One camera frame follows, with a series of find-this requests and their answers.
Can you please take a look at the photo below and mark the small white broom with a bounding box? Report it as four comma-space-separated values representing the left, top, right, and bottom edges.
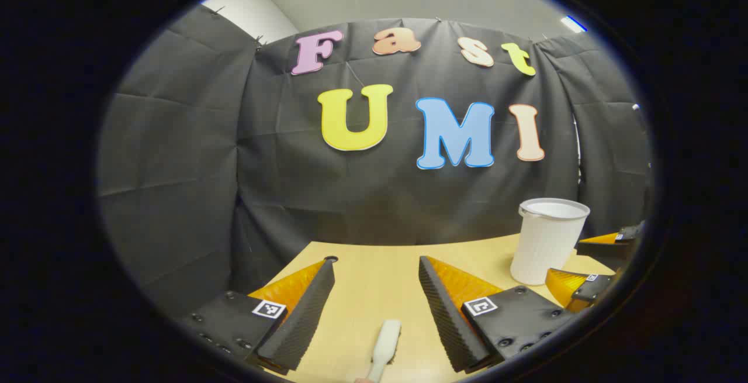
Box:
356, 319, 403, 383

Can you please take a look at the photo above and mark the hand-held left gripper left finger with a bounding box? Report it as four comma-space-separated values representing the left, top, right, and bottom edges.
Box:
181, 258, 337, 375

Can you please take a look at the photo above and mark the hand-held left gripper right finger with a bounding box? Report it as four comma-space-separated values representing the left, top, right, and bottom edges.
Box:
418, 256, 577, 374

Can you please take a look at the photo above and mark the white ribbed garbage bin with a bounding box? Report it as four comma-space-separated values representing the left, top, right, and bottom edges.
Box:
510, 198, 591, 286

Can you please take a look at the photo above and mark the light wooden desktop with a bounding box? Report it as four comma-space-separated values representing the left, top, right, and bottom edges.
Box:
263, 233, 619, 383

